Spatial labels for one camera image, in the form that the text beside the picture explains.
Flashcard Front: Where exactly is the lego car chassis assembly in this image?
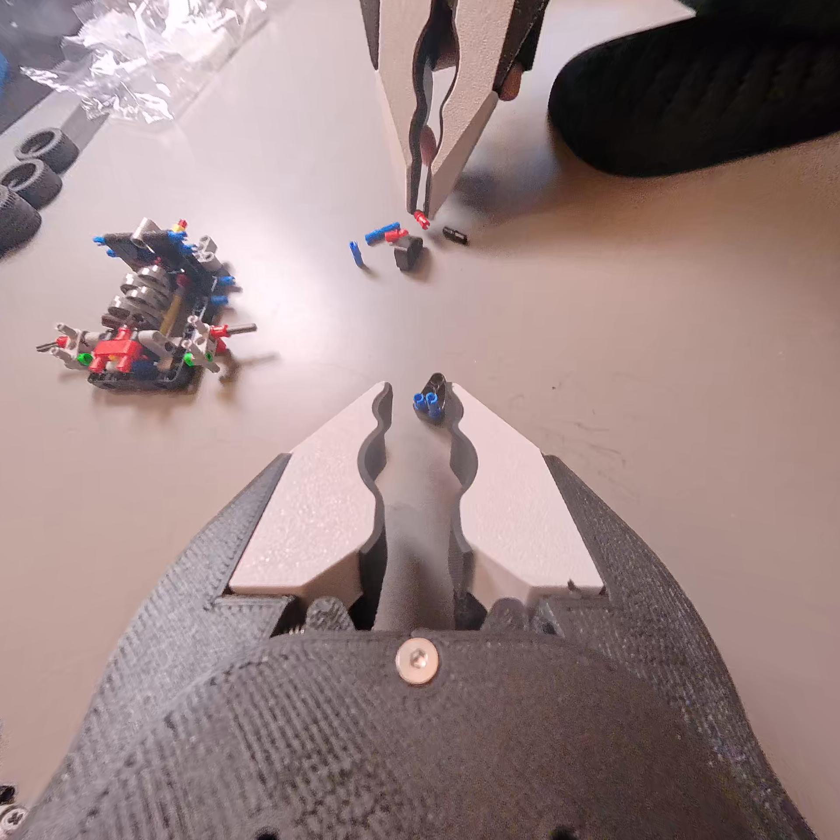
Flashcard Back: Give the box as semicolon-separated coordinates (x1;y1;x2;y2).
36;218;258;393

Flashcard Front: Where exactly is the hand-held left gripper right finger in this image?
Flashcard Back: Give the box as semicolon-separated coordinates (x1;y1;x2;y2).
448;382;606;610

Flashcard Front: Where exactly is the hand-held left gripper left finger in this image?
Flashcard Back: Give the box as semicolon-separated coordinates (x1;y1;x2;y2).
228;382;395;610

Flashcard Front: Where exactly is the clear plastic bag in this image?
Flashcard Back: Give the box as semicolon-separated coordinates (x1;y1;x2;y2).
20;0;277;124

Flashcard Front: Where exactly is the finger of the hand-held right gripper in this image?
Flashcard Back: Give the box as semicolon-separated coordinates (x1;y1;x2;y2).
375;0;435;214
423;0;519;221

